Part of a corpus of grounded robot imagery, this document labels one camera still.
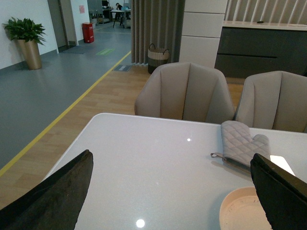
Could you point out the seated person in background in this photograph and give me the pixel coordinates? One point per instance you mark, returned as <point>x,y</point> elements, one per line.
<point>118,7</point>

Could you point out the grey quilted oven mitt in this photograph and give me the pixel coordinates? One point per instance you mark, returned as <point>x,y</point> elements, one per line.
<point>239,146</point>

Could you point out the dark grey cabinet counter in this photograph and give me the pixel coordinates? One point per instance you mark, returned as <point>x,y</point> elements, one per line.
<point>250,48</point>

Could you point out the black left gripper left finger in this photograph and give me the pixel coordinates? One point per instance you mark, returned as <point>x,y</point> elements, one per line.
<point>56,202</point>

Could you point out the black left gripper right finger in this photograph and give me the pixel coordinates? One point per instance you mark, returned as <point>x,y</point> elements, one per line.
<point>282,195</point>

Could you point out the grey pleated curtain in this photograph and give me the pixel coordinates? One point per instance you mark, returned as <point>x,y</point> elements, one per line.
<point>157,22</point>

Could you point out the red bin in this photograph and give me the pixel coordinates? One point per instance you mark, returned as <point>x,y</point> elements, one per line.
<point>88,33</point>

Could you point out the gold tall planter pot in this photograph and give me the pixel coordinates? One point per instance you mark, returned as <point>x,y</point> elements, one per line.
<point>31,54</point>

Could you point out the beige right dining chair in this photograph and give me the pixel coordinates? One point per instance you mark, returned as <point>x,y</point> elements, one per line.
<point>274,100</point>

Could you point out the beige round plate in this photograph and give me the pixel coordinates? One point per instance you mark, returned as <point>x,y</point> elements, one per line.
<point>241,210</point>

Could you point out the distant office table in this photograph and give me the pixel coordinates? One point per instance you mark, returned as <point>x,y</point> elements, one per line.
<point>124,17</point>

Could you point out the beige left dining chair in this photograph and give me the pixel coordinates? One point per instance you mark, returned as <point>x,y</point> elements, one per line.
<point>186,91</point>

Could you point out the green potted plant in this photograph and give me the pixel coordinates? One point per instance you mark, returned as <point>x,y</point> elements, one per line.
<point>25,29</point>

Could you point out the woven basket with handles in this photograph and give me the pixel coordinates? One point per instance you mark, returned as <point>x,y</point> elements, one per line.
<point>157,56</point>

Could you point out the beige dining chair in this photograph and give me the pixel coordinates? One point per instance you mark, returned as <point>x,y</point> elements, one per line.
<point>274,100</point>
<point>186,91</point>

